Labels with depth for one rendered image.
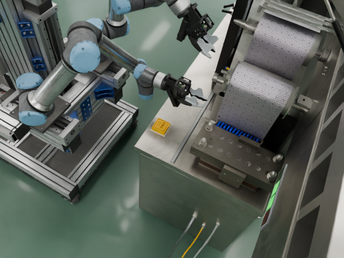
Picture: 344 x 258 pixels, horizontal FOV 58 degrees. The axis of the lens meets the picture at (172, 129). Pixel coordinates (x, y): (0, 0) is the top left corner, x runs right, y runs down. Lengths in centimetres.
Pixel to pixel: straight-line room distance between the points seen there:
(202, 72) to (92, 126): 100
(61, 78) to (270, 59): 90
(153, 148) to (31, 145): 116
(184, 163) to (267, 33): 68
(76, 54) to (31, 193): 144
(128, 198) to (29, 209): 68
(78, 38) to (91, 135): 119
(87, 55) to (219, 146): 67
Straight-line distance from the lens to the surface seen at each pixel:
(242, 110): 136
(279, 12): 140
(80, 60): 126
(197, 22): 121
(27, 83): 160
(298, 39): 141
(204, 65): 187
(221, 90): 143
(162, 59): 318
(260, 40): 141
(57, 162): 229
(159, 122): 153
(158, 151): 147
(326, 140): 101
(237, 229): 174
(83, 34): 130
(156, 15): 373
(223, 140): 140
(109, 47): 146
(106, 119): 243
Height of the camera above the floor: 218
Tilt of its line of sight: 56 degrees down
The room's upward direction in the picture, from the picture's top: 10 degrees clockwise
